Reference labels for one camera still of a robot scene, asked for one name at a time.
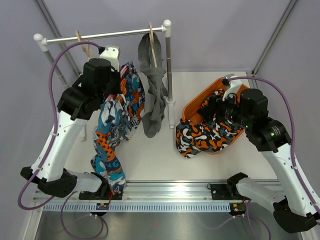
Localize aluminium mounting rail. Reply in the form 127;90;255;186
32;180;286;201

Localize orange black camouflage shorts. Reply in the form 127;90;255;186
175;87;246;160

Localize white and metal clothes rack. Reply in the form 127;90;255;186
33;19;175;129

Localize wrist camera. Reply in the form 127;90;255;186
222;73;242;101
99;45;120;72

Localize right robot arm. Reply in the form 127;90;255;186
197;88;320;233

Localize orange plastic basket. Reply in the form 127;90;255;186
181;76;251;157

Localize blue orange patterned shorts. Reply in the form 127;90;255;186
90;61;146;195

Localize grey sweat shorts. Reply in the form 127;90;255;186
137;33;168;138

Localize beige hanger with grey shorts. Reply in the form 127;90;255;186
148;22;158;68

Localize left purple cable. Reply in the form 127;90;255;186
18;41;108;238

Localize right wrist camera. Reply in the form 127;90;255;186
222;73;242;101

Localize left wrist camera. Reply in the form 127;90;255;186
99;45;120;72

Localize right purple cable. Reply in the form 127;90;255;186
199;76;320;240

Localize purple cable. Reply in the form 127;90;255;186
199;76;320;240
18;41;108;238

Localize pink plastic hanger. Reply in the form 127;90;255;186
120;64;129;80

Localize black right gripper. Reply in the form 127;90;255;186
197;89;253;130

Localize white slotted cable duct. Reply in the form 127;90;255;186
43;201;231;213

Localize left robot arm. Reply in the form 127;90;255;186
20;58;121;200

